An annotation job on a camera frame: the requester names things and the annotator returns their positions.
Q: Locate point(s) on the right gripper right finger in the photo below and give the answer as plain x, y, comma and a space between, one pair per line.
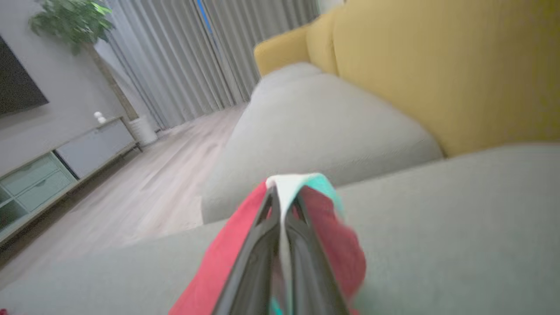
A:
308, 275

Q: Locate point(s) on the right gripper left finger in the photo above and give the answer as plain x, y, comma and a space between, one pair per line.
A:
256, 271

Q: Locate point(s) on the red shorts white waistband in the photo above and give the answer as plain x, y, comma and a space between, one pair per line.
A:
218, 271

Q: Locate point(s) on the wide grey sofa seat cushion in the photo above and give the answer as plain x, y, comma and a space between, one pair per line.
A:
437, 245

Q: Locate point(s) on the white ribbed plant pot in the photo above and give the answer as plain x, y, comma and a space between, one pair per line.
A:
143, 130

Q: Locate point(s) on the grey green tv cabinet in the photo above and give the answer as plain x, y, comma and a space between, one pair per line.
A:
92, 146

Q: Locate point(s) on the small white figurine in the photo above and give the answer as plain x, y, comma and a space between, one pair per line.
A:
100, 117

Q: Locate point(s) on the yellow sofa armrest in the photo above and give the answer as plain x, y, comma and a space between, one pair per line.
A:
280, 50

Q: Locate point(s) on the grey pleated curtain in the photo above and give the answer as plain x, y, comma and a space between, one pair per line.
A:
175, 61

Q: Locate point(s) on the narrow yellow sofa back cushion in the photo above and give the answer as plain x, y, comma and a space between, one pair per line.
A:
321, 43

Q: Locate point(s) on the wide yellow sofa back cushion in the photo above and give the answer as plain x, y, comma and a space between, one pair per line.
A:
459, 65

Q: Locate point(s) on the window pane behind curtain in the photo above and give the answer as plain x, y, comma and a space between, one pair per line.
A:
204, 15

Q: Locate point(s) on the green potted tree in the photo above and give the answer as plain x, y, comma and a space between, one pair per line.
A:
74, 22

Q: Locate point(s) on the black wall television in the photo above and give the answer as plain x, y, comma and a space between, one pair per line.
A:
15, 83

